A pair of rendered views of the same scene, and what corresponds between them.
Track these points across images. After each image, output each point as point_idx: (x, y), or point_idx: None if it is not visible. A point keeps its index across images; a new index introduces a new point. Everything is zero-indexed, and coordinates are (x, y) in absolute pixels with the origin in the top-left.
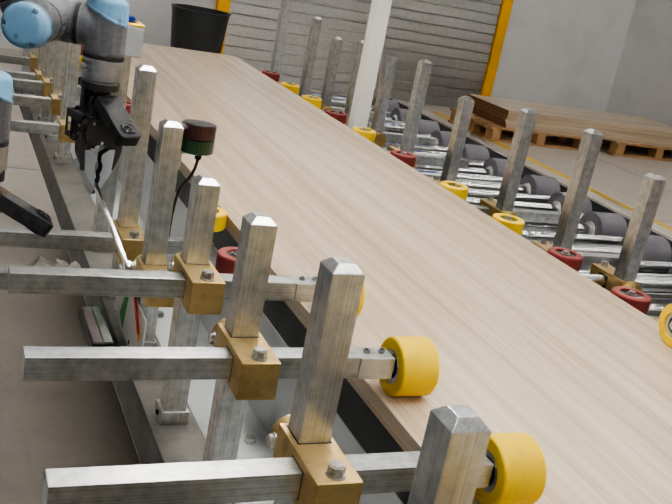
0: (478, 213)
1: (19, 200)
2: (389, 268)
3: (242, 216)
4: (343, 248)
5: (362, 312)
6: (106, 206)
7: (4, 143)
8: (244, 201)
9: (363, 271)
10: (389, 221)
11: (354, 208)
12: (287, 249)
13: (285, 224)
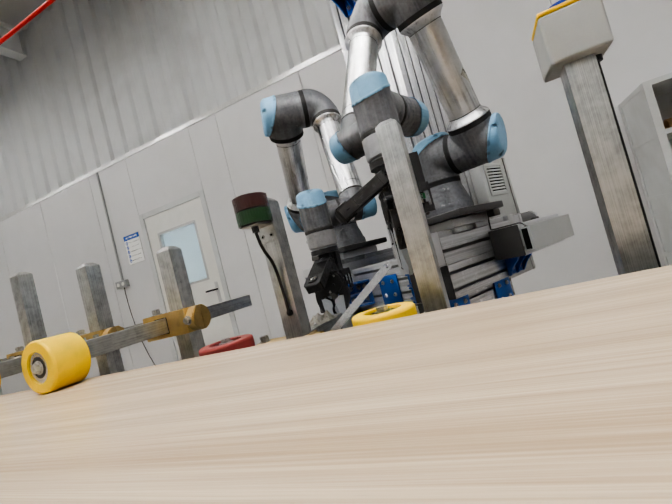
0: None
1: (319, 268)
2: None
3: (357, 330)
4: (118, 412)
5: (27, 402)
6: (367, 284)
7: (306, 232)
8: (457, 320)
9: (43, 419)
10: None
11: None
12: (202, 365)
13: (293, 360)
